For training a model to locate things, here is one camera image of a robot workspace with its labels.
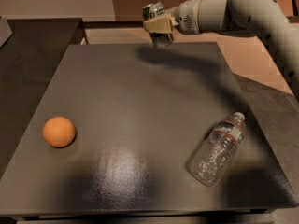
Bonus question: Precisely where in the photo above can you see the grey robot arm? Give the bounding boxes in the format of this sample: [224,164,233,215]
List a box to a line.
[143,0,299,98]

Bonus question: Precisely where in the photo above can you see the silver green 7up can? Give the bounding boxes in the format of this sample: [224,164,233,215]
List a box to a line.
[143,2,174,48]

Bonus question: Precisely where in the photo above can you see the orange fruit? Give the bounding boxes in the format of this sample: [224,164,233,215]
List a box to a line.
[42,117,76,148]

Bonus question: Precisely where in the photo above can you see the clear plastic water bottle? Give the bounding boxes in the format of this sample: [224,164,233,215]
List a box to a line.
[187,112,246,187]

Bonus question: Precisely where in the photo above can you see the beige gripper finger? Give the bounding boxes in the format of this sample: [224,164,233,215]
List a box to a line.
[143,15,178,34]

